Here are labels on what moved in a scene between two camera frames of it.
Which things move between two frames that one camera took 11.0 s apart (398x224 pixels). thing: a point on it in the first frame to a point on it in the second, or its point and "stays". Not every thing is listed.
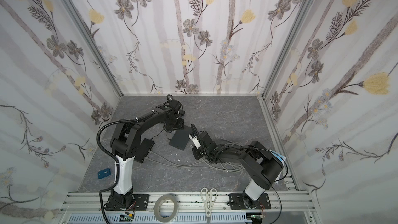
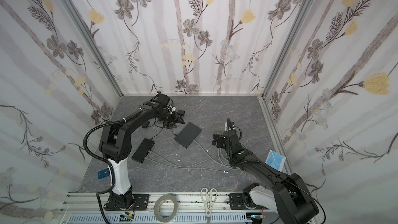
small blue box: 104,173 stays
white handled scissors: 208,198 stays
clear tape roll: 156,212 stays
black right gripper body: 200,144 to 222,140
